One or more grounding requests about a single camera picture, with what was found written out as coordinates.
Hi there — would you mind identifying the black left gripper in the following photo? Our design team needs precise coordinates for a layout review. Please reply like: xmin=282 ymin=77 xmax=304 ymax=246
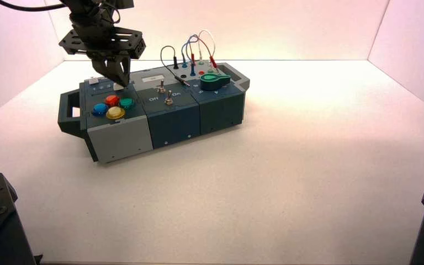
xmin=59 ymin=10 xmax=147 ymax=88

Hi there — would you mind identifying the blue dome push button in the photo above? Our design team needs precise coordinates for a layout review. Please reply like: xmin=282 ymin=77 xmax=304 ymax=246
xmin=91 ymin=103 xmax=109 ymax=117

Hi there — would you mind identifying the yellow dome push button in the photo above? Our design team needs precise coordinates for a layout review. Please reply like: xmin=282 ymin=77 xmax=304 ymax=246
xmin=105 ymin=106 xmax=126 ymax=120

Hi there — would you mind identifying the grey and blue control box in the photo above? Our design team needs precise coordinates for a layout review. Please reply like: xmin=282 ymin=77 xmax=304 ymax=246
xmin=57 ymin=62 xmax=251 ymax=164

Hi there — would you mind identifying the green rotary knob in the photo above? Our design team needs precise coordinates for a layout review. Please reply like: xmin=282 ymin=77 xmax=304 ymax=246
xmin=199 ymin=73 xmax=231 ymax=92

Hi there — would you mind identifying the black jumper cable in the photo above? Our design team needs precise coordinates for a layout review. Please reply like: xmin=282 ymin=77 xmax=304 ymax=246
xmin=160 ymin=45 xmax=191 ymax=87

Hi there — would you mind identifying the blue jumper cable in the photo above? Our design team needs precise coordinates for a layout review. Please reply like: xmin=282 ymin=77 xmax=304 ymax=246
xmin=181 ymin=34 xmax=198 ymax=77

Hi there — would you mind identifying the white jumper cable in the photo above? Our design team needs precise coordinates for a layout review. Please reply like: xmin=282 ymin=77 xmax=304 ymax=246
xmin=197 ymin=30 xmax=216 ymax=72

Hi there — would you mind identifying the red jumper cable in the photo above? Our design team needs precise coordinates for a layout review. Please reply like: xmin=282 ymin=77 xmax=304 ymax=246
xmin=188 ymin=35 xmax=218 ymax=70

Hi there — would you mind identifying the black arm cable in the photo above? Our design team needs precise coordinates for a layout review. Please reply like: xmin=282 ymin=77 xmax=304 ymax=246
xmin=0 ymin=0 xmax=67 ymax=12

